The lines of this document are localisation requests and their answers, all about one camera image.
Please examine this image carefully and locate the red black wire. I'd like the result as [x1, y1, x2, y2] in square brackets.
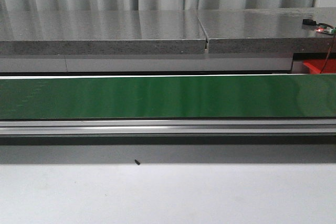
[320, 34, 336, 74]

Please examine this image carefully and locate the small green circuit board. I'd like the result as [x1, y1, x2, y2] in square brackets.
[302, 18, 335, 35]

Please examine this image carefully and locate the green conveyor belt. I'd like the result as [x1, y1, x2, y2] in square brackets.
[1, 74, 335, 120]

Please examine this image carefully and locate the grey stone bench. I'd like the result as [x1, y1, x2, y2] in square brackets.
[1, 7, 335, 75]

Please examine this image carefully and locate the aluminium conveyor frame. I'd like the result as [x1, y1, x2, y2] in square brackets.
[1, 74, 335, 136]

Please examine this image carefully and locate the red tray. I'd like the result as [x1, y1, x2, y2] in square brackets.
[303, 59, 335, 74]

